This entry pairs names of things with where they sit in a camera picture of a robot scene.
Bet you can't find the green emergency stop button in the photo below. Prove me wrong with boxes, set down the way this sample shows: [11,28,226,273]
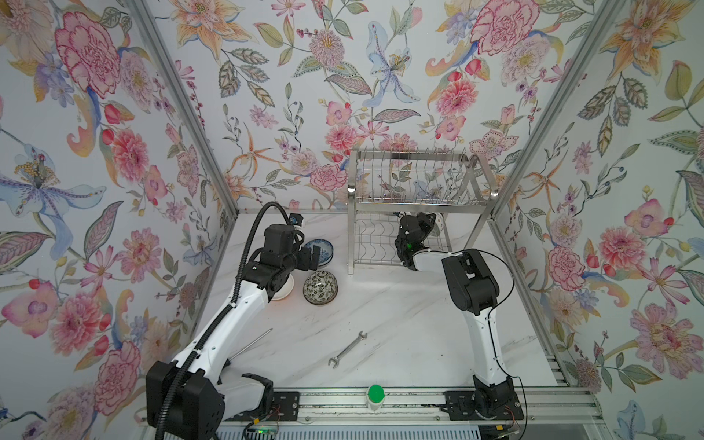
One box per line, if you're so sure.
[366,384,386,411]

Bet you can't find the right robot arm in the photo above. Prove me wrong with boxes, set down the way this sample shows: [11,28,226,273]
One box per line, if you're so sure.
[394,213,522,421]

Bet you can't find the black floral pattern bowl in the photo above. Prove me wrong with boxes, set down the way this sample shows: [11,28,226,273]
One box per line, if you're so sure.
[302,271,338,305]

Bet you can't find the green geometric pattern bowl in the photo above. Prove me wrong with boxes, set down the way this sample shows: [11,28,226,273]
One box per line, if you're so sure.
[430,213,445,238]

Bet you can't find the orange white bowl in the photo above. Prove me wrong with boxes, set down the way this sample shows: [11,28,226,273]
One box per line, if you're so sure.
[272,275,295,301]

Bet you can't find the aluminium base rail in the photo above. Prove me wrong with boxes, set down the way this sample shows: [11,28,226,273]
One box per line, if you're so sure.
[134,386,606,427]

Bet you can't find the steel two-tier dish rack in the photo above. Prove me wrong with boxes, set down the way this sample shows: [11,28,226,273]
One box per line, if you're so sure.
[346,148,500,274]

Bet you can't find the steel open-end wrench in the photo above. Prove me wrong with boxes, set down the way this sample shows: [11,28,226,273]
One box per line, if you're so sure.
[328,331,368,369]

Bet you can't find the blue floral bowl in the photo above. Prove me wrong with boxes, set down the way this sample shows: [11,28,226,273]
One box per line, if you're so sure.
[304,238,334,269]

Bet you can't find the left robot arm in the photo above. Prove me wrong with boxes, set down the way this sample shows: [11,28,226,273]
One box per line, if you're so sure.
[146,202,320,439]

